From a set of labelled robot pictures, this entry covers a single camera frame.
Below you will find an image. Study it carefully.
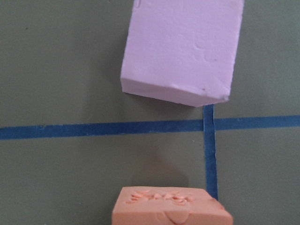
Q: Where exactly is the pink foam cube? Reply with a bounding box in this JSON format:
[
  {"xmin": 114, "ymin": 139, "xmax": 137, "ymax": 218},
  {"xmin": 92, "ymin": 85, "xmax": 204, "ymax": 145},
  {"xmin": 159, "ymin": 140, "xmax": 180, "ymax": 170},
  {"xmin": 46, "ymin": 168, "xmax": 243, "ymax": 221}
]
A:
[{"xmin": 120, "ymin": 0, "xmax": 244, "ymax": 107}]

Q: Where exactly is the orange foam cube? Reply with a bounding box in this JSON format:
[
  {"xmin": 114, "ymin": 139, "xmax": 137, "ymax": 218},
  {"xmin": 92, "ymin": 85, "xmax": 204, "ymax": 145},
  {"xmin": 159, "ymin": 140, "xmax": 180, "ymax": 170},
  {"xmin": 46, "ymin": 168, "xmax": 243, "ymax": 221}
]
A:
[{"xmin": 112, "ymin": 186, "xmax": 233, "ymax": 225}]

